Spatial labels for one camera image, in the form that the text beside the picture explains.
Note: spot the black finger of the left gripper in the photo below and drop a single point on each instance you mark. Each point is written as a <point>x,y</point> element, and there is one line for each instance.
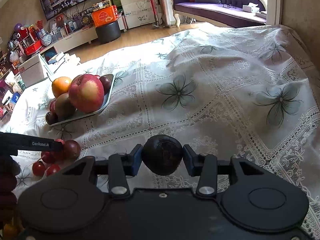
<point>11,143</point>

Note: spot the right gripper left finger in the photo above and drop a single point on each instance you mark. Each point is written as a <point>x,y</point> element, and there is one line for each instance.
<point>119,167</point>

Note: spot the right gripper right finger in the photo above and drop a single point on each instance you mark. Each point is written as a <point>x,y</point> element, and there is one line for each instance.
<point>204,167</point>

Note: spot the black wrinkled fruit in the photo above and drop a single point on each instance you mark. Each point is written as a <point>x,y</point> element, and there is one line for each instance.
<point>162,154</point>
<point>106,82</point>

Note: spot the red crabapple fruit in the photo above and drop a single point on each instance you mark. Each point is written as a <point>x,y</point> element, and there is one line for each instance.
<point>59,144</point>

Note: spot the left cherry tomato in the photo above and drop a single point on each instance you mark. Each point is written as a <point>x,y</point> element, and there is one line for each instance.
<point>38,168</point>

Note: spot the cherry tomato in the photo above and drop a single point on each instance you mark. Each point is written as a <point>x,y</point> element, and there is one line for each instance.
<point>38,168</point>
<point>52,169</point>

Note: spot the red radish with root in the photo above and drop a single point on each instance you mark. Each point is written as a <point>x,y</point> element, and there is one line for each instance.
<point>51,157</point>

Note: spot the dark plum on plate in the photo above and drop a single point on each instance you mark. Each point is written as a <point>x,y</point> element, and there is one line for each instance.
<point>51,118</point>

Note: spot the right cherry tomato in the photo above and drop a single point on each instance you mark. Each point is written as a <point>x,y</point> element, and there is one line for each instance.
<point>52,169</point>

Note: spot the dark red plum on cloth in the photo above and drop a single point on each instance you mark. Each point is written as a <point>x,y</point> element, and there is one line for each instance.
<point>71,149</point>

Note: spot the red plum on plate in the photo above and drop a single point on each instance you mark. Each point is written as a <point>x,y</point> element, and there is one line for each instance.
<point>52,106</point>

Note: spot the front brown kiwi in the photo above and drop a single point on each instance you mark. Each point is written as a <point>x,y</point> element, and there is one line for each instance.
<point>63,107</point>

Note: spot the white desk calendar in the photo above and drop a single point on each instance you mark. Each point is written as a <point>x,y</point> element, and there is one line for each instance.
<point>34,70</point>

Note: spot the large orange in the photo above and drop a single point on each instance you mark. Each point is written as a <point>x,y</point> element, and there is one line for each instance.
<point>61,86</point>

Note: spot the large red apple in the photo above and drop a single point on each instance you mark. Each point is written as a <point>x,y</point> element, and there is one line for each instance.
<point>86,93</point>

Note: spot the white floral lace tablecloth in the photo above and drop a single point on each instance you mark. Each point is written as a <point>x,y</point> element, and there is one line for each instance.
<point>251,92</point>

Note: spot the blue white porcelain vase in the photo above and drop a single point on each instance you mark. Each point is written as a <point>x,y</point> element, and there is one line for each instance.
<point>46,38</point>

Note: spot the white tv console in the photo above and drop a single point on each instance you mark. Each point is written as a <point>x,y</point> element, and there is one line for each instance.
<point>73,40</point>

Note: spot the black round ottoman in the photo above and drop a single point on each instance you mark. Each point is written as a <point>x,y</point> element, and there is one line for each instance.
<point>108,32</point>

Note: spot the orange gift box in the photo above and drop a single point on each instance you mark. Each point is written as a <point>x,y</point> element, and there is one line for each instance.
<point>105,16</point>

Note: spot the purple chaise sofa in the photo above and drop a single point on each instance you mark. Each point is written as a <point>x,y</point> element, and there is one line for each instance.
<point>228,13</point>

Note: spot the white cartoon cabinet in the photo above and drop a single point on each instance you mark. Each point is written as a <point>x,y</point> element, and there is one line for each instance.
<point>137,12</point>

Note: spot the tissue box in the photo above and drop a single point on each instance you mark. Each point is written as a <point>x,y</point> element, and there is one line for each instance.
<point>251,8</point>

